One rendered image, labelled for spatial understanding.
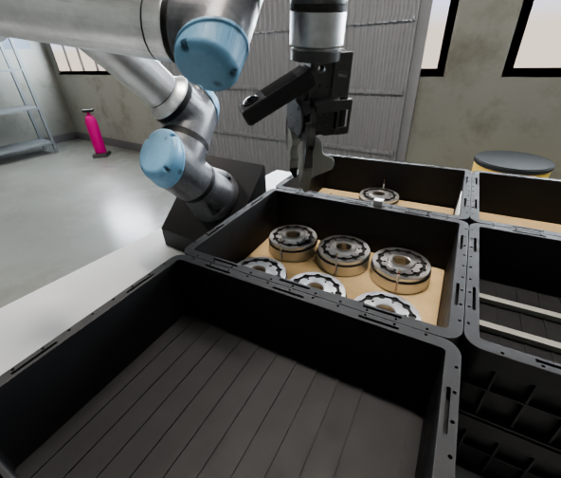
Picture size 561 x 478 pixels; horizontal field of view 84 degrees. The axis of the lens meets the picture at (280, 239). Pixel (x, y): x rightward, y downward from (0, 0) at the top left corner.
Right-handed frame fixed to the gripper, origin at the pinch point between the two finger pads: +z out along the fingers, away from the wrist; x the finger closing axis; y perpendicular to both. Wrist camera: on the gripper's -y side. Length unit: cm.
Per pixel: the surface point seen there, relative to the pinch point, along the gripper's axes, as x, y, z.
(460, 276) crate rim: -26.4, 14.2, 3.3
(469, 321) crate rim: -33.2, 9.1, 2.3
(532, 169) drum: 58, 154, 47
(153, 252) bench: 29, -33, 34
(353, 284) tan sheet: -14.2, 6.7, 15.1
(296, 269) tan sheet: -6.8, -1.8, 16.2
